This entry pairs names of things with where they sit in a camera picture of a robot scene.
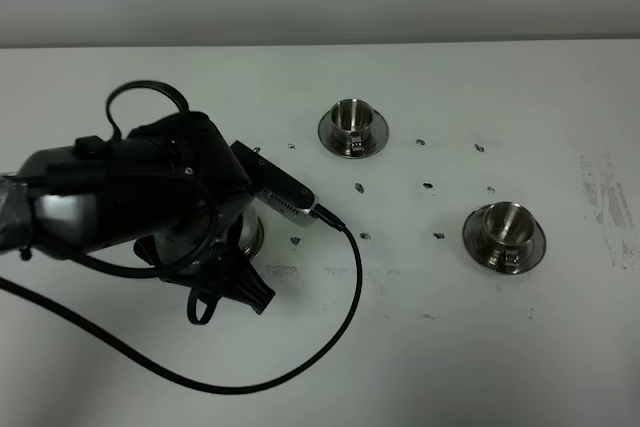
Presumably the stainless steel teacup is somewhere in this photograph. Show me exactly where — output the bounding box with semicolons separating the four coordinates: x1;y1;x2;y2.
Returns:
330;99;374;157
482;201;535;270

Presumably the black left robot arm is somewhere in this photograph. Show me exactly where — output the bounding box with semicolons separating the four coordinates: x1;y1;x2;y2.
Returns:
1;112;274;324

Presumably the stainless steel saucer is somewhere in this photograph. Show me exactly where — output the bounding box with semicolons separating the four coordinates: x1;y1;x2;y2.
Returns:
462;204;547;275
317;107;390;159

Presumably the near stainless steel saucer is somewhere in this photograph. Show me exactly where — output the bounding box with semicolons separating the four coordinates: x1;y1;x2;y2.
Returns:
462;204;547;275

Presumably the far stainless steel saucer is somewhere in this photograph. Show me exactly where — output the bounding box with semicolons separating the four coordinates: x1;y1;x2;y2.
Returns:
317;107;390;159

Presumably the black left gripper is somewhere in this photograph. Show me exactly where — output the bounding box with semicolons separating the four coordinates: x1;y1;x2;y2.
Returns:
129;112;275;315

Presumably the near stainless steel teacup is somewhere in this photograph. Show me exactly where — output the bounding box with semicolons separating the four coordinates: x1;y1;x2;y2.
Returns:
482;201;535;270

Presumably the stainless steel teapot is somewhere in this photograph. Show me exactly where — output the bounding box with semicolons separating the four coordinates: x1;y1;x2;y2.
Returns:
153;202;264;278

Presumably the black camera cable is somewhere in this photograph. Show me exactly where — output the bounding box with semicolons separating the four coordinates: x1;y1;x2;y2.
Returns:
0;204;364;393

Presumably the far stainless steel teacup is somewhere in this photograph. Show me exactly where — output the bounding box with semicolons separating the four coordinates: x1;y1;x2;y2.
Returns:
330;99;374;157

